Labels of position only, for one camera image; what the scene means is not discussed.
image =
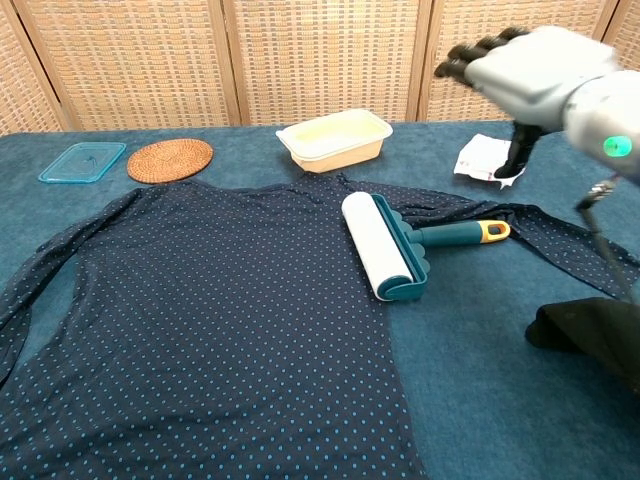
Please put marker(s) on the white rectangular plastic container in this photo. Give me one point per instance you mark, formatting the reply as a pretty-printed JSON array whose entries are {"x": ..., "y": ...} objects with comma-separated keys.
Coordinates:
[{"x": 335, "y": 140}]

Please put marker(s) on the woven bamboo folding screen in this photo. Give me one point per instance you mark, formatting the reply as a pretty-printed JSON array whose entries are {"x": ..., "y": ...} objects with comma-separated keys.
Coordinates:
[{"x": 320, "y": 60}]

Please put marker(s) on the black cap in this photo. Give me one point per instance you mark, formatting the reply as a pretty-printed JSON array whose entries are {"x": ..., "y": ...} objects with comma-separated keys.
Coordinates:
[{"x": 595, "y": 335}]

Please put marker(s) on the blue transparent plastic lid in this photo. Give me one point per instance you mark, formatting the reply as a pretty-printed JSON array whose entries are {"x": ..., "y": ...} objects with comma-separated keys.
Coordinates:
[{"x": 82, "y": 162}]

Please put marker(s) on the teal plush table cloth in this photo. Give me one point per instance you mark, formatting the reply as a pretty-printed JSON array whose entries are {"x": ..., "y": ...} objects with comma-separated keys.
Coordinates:
[{"x": 490, "y": 400}]

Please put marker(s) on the crumpled white paper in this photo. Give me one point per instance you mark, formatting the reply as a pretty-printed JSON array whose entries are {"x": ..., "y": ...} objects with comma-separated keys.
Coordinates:
[{"x": 477, "y": 155}]

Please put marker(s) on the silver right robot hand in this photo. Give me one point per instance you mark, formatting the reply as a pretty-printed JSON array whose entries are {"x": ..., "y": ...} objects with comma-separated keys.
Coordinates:
[{"x": 540, "y": 80}]

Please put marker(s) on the silver-blue right robot arm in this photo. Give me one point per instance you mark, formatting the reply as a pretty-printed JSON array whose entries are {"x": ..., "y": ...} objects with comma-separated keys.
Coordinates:
[{"x": 607, "y": 115}]

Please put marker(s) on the navy polka dot shirt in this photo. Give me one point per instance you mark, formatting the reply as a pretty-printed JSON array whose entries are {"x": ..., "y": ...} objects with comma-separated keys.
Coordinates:
[{"x": 200, "y": 325}]

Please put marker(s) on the round woven rattan coaster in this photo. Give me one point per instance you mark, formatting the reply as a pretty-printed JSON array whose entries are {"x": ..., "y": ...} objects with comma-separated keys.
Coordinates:
[{"x": 170, "y": 161}]

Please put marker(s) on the teal lint roller yellow tip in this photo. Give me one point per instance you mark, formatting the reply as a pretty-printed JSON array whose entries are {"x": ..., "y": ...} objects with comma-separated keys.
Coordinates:
[{"x": 375, "y": 240}]

